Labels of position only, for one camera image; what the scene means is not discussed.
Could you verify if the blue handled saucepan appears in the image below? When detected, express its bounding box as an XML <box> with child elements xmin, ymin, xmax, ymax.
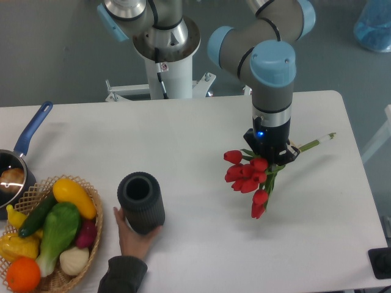
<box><xmin>1</xmin><ymin>101</ymin><xmax>53</xmax><ymax>220</ymax></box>

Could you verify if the yellow squash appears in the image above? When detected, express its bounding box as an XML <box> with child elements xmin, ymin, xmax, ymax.
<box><xmin>53</xmin><ymin>178</ymin><xmax>97</xmax><ymax>220</ymax></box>

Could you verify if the white garlic bulb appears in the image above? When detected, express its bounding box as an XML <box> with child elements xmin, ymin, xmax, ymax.
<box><xmin>59</xmin><ymin>247</ymin><xmax>89</xmax><ymax>276</ymax></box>

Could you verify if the blue transparent bag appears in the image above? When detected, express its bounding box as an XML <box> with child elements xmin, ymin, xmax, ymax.
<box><xmin>353</xmin><ymin>0</ymin><xmax>390</xmax><ymax>52</ymax></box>

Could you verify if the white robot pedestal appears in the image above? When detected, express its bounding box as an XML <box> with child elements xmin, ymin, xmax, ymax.
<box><xmin>106</xmin><ymin>16</ymin><xmax>216</xmax><ymax>102</ymax></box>

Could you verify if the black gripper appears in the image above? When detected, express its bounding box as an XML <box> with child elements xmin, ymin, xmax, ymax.
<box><xmin>243</xmin><ymin>117</ymin><xmax>300</xmax><ymax>166</ymax></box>

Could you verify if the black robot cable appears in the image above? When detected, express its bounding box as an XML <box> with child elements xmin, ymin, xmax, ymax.
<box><xmin>154</xmin><ymin>47</ymin><xmax>169</xmax><ymax>100</ymax></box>

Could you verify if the brown bread roll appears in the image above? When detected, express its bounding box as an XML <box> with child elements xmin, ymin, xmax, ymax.
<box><xmin>1</xmin><ymin>168</ymin><xmax>24</xmax><ymax>195</ymax></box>

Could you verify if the yellow bell pepper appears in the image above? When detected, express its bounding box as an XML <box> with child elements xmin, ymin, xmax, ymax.
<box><xmin>1</xmin><ymin>233</ymin><xmax>40</xmax><ymax>262</ymax></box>

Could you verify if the green bok choy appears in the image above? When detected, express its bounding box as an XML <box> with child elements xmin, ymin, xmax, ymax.
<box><xmin>36</xmin><ymin>202</ymin><xmax>81</xmax><ymax>278</ymax></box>

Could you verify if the black device at edge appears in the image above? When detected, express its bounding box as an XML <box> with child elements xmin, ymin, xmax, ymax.
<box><xmin>368</xmin><ymin>247</ymin><xmax>391</xmax><ymax>280</ymax></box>

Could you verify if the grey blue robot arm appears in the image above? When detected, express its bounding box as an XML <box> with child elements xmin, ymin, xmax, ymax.
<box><xmin>97</xmin><ymin>1</ymin><xmax>316</xmax><ymax>166</ymax></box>

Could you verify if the purple red onion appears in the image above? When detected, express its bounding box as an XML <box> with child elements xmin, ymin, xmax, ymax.
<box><xmin>75</xmin><ymin>220</ymin><xmax>97</xmax><ymax>249</ymax></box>

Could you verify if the dark green cucumber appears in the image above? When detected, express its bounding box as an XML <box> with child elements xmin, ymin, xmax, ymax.
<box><xmin>18</xmin><ymin>192</ymin><xmax>57</xmax><ymax>238</ymax></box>

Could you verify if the person's bare hand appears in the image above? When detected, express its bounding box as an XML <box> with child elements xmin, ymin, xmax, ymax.
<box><xmin>113</xmin><ymin>207</ymin><xmax>163</xmax><ymax>261</ymax></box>

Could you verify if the red tulip bouquet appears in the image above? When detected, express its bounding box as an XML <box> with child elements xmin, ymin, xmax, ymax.
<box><xmin>224</xmin><ymin>132</ymin><xmax>336</xmax><ymax>219</ymax></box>

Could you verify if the orange fruit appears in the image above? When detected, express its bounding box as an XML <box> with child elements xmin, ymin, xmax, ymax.
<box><xmin>5</xmin><ymin>257</ymin><xmax>41</xmax><ymax>292</ymax></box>

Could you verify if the dark sleeved forearm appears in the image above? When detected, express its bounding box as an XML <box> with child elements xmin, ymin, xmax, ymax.
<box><xmin>98</xmin><ymin>256</ymin><xmax>148</xmax><ymax>293</ymax></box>

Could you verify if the dark grey ribbed vase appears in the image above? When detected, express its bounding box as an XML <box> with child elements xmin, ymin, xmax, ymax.
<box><xmin>117</xmin><ymin>172</ymin><xmax>166</xmax><ymax>235</ymax></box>

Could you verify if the yellow banana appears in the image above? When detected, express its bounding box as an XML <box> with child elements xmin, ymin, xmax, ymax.
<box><xmin>6</xmin><ymin>204</ymin><xmax>27</xmax><ymax>229</ymax></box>

